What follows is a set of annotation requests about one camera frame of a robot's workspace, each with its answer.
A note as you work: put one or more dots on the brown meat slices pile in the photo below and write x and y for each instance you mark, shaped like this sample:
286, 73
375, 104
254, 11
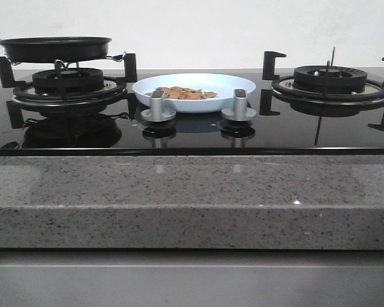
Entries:
180, 93

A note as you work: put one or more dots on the left silver stove knob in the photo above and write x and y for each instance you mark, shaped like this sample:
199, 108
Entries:
157, 111

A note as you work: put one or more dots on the light blue plate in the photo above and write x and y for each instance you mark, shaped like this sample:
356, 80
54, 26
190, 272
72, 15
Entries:
223, 85

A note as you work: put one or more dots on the right silver stove knob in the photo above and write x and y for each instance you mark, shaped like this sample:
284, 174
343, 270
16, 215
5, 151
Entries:
240, 112

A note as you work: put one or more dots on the right black gas burner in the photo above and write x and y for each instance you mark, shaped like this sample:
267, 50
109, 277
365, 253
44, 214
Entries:
331, 80

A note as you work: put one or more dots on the left black gas burner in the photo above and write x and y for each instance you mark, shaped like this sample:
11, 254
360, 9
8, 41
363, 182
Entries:
75, 80

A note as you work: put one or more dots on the black frying pan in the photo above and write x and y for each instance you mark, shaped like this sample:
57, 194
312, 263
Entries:
49, 49

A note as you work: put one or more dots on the silver stove knob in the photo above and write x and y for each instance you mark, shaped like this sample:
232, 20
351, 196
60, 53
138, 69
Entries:
240, 112
157, 111

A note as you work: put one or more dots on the black gas burner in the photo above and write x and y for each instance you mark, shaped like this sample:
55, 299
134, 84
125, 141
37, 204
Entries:
331, 80
75, 80

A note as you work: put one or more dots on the black glass gas cooktop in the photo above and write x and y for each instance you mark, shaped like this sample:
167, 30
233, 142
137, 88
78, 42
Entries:
280, 128

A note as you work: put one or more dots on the right black pan support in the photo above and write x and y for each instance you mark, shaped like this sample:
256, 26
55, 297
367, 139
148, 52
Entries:
319, 104

